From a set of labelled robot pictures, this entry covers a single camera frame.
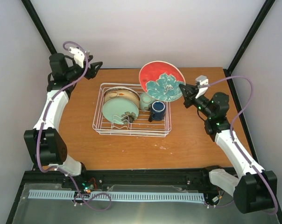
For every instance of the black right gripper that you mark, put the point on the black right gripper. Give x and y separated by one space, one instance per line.
188 91

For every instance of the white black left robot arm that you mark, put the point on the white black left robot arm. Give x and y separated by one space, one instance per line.
44 143

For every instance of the black enclosure frame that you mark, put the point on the black enclosure frame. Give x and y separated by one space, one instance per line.
228 74

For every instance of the floral patterned plate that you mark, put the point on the floral patterned plate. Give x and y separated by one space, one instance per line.
118 88

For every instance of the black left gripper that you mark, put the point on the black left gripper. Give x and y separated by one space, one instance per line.
90 72

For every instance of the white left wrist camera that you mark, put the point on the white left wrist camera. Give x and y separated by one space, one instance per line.
78 55

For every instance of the plain green plate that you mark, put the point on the plain green plate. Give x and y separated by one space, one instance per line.
120 111

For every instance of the green floral ceramic bowl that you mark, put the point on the green floral ceramic bowl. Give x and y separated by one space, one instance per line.
145 102

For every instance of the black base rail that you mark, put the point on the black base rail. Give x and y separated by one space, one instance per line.
195 177

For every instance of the beige bird painted plate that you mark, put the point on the beige bird painted plate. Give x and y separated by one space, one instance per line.
126 94

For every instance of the white wire dish rack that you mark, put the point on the white wire dish rack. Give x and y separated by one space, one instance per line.
141 127

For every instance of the dark blue ceramic mug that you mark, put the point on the dark blue ceramic mug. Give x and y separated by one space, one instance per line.
157 111

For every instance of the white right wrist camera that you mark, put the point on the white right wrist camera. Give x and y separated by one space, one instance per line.
202 84

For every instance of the light blue cable duct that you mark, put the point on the light blue cable duct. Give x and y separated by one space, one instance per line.
122 196

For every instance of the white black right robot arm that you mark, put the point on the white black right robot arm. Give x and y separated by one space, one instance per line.
254 188

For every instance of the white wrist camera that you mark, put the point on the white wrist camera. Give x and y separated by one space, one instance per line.
78 55
202 84

